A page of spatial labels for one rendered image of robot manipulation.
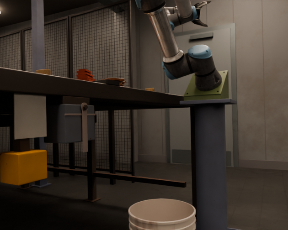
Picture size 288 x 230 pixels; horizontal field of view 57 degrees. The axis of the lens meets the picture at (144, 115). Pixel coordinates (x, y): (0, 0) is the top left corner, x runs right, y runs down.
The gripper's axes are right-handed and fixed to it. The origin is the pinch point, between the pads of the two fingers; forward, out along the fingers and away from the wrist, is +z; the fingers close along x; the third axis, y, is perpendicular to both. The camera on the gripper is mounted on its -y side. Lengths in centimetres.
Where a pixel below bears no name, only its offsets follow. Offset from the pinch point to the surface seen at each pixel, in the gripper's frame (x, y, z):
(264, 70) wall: -89, -171, 156
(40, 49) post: -55, -148, -147
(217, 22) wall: -32, -239, 102
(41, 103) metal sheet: -16, 104, -83
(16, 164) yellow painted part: -26, 119, -88
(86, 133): -29, 99, -72
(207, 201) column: -90, 72, -13
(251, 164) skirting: -216, -118, 137
